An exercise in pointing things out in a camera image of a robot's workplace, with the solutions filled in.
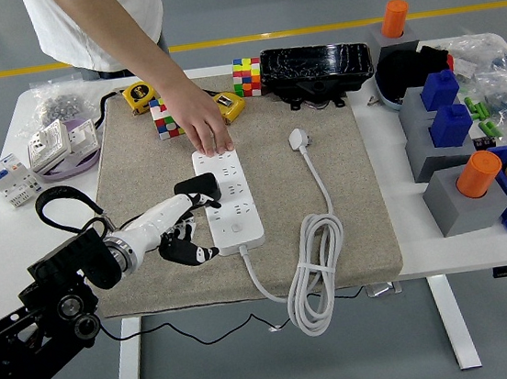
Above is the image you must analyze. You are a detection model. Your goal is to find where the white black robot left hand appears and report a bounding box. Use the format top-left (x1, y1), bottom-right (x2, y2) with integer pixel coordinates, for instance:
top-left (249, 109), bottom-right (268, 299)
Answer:
top-left (113, 186), bottom-right (230, 276)

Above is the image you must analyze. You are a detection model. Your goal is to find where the person's hand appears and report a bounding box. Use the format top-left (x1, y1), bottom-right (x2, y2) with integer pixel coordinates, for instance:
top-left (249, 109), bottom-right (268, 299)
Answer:
top-left (159, 72), bottom-right (236, 160)

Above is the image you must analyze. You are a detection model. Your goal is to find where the black power adapter plug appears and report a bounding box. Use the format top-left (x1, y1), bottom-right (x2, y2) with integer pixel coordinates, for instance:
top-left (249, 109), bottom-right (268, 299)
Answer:
top-left (172, 170), bottom-right (222, 207)

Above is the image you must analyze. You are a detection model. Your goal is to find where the white power strip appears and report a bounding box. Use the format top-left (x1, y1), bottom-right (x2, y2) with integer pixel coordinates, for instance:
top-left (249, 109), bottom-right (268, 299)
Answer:
top-left (190, 142), bottom-right (267, 260)

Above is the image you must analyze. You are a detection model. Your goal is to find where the thin black adapter cord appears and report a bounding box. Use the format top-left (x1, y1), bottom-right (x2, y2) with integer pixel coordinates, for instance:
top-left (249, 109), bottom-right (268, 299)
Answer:
top-left (86, 196), bottom-right (285, 360)

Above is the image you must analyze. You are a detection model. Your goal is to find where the white three-pin plug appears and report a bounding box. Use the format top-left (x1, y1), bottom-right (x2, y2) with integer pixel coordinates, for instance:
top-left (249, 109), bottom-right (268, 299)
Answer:
top-left (286, 127), bottom-right (312, 153)

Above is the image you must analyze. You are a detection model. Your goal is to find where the small black circuit board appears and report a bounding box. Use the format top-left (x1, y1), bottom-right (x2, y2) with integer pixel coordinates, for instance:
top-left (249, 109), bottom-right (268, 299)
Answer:
top-left (472, 135), bottom-right (499, 152)

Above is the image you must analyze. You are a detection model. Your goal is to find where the yellow tape measure silver clip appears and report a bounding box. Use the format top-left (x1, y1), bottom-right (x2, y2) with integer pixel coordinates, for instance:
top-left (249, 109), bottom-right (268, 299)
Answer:
top-left (211, 87), bottom-right (249, 127)

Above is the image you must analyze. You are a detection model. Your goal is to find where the multicolour puzzle cube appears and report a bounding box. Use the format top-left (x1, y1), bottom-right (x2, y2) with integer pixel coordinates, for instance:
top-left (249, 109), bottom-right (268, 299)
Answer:
top-left (148, 94), bottom-right (188, 141)
top-left (230, 54), bottom-right (266, 99)

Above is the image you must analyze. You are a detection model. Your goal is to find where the yellow tape measure round label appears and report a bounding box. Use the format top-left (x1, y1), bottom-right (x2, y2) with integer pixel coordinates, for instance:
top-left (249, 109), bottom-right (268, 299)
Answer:
top-left (88, 80), bottom-right (159, 130)

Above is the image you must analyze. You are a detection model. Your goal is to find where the white table leg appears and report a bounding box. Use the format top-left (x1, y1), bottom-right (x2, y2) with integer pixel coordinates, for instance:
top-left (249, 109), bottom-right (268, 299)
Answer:
top-left (425, 271), bottom-right (484, 374)
top-left (105, 315), bottom-right (149, 379)

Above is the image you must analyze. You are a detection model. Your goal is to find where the grey-brown mat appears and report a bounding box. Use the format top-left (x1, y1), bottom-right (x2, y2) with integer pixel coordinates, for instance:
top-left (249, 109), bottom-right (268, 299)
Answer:
top-left (73, 54), bottom-right (407, 320)

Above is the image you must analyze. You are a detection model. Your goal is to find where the clear bag of grey nuts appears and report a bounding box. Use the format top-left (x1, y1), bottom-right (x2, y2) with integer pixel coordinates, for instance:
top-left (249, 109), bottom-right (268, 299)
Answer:
top-left (11, 70), bottom-right (115, 139)

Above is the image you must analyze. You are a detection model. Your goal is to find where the white circuit breaker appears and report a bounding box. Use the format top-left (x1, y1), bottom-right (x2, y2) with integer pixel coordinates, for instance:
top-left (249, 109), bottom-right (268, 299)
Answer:
top-left (0, 150), bottom-right (47, 211)

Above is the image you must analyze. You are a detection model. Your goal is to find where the person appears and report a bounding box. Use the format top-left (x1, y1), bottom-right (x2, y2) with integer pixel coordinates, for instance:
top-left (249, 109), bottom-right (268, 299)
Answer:
top-left (21, 0), bottom-right (173, 90)

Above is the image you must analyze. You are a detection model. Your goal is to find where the grey base block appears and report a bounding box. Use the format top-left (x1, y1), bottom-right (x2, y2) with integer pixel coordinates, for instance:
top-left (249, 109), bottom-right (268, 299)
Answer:
top-left (400, 112), bottom-right (482, 185)
top-left (362, 17), bottom-right (423, 63)
top-left (419, 160), bottom-right (507, 241)
top-left (394, 79), bottom-right (467, 136)

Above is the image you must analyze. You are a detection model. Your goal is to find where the white blue bowl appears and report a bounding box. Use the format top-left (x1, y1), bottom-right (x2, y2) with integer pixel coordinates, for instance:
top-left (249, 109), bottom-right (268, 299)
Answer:
top-left (373, 70), bottom-right (405, 114)

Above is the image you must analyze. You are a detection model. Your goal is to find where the orange cylinder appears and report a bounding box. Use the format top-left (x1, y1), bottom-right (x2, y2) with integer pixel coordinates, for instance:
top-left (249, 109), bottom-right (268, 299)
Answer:
top-left (377, 0), bottom-right (413, 40)
top-left (451, 148), bottom-right (507, 201)

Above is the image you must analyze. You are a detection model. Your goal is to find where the blue block with knob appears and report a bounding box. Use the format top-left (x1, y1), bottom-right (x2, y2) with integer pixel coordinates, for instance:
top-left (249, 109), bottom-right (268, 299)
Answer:
top-left (426, 101), bottom-right (477, 150)
top-left (417, 67), bottom-right (463, 113)

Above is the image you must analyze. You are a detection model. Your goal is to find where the clear bag of blue parts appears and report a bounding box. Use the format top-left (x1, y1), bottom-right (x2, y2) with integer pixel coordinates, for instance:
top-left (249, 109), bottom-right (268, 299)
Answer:
top-left (475, 70), bottom-right (507, 119)
top-left (441, 30), bottom-right (507, 84)

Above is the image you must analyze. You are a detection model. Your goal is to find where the white wall socket panel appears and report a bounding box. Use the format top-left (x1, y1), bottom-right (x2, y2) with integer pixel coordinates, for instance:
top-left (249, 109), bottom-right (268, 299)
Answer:
top-left (62, 118), bottom-right (101, 156)

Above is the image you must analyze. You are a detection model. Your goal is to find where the white wall socket box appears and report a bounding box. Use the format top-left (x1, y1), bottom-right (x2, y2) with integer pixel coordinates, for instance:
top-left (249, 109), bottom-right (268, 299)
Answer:
top-left (23, 118), bottom-right (75, 176)

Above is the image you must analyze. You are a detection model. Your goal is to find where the white power strip cord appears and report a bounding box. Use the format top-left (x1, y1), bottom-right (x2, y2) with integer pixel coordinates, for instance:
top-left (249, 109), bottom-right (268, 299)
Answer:
top-left (228, 144), bottom-right (358, 345)

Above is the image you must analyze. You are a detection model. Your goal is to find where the silver bracket under table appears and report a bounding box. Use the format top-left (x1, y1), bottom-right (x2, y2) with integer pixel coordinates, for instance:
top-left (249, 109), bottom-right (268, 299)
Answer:
top-left (366, 281), bottom-right (404, 299)

